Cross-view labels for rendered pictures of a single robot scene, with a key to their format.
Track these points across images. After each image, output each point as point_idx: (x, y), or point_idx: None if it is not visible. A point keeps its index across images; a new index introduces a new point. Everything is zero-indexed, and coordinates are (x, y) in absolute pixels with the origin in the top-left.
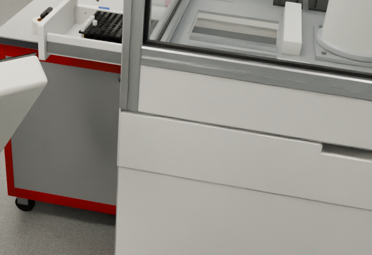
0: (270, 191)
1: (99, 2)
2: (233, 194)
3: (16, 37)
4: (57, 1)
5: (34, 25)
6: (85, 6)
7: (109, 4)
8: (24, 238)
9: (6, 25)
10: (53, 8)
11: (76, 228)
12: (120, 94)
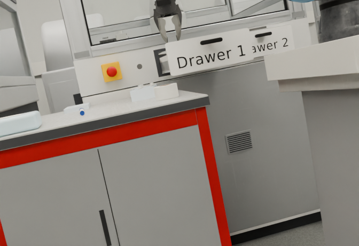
0: None
1: (54, 119)
2: None
3: (198, 93)
4: (68, 120)
5: (176, 86)
6: (83, 110)
7: (57, 118)
8: None
9: (173, 101)
10: (93, 115)
11: None
12: (305, 10)
